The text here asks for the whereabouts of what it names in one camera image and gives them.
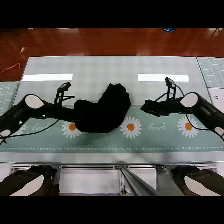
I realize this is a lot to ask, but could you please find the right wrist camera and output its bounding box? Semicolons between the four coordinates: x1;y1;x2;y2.
164;76;185;101

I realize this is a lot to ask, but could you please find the black garment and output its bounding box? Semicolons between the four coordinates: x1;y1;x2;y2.
73;82;132;134

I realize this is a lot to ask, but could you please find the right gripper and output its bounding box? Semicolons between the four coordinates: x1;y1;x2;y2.
140;98;177;117

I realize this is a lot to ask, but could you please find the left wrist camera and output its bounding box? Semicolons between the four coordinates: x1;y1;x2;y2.
53;81;76;106

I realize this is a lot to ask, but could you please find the black cable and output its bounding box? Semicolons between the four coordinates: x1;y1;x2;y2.
0;118;61;145
184;113;224;138

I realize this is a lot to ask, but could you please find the silver frame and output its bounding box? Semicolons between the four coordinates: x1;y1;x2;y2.
0;161;224;197

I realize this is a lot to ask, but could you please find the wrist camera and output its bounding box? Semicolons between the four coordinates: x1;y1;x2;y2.
164;76;185;101
53;81;76;106

